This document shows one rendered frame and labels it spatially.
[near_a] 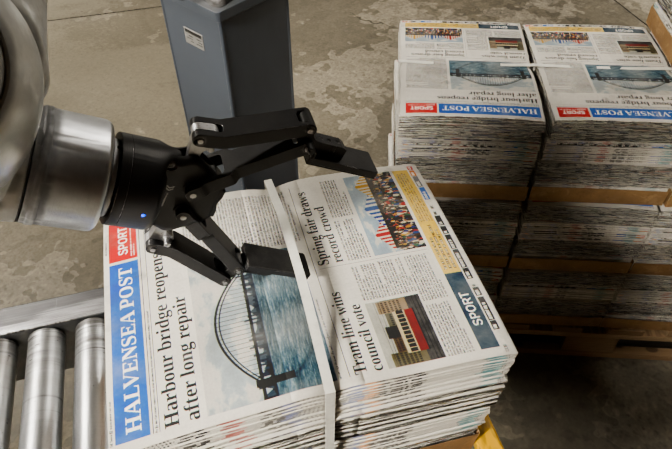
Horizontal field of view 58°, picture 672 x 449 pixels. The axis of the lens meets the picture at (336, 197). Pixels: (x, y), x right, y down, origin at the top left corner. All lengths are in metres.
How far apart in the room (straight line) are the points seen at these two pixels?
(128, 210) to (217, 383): 0.19
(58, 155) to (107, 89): 2.44
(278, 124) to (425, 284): 0.26
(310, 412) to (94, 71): 2.58
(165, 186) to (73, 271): 1.67
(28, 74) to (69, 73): 2.78
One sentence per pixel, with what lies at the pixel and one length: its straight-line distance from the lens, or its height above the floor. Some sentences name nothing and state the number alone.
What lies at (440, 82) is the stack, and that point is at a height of 0.83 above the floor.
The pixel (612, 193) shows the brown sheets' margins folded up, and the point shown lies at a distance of 1.43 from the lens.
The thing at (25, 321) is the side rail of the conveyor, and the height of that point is 0.80.
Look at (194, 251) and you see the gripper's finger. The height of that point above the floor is 1.11.
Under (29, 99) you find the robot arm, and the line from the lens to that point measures 0.30.
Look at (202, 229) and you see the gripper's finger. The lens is 0.54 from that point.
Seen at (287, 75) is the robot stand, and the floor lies 0.77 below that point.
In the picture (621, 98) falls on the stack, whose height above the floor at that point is 0.83.
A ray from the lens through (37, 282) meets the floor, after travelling 2.16.
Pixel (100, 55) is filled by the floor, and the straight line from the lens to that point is 3.16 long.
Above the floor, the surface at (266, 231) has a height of 1.04.
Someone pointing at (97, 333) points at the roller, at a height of 0.80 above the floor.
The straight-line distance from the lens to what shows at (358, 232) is 0.69.
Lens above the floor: 1.55
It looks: 45 degrees down
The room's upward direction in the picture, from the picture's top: straight up
